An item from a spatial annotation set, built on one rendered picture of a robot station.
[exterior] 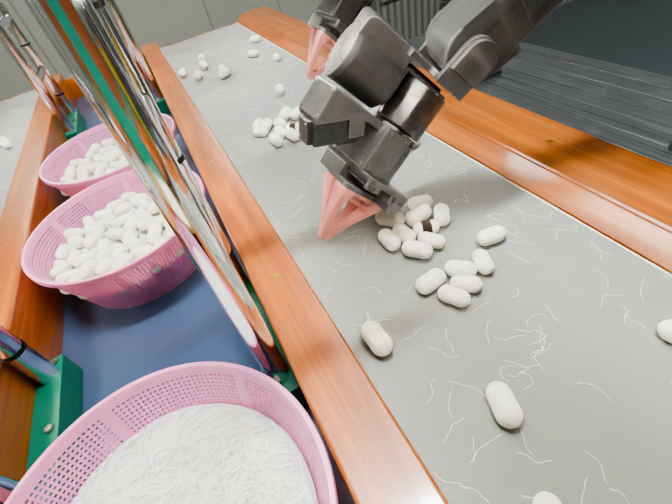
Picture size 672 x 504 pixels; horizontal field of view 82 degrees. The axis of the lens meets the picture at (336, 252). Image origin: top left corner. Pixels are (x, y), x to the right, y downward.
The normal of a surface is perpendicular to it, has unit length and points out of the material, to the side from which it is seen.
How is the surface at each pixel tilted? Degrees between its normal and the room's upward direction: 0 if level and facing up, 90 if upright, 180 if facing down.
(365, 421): 0
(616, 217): 45
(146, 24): 90
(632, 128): 0
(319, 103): 41
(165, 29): 90
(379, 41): 90
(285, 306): 0
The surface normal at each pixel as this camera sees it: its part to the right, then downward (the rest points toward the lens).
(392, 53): 0.11, 0.69
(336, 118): 0.44, 0.57
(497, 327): -0.18, -0.70
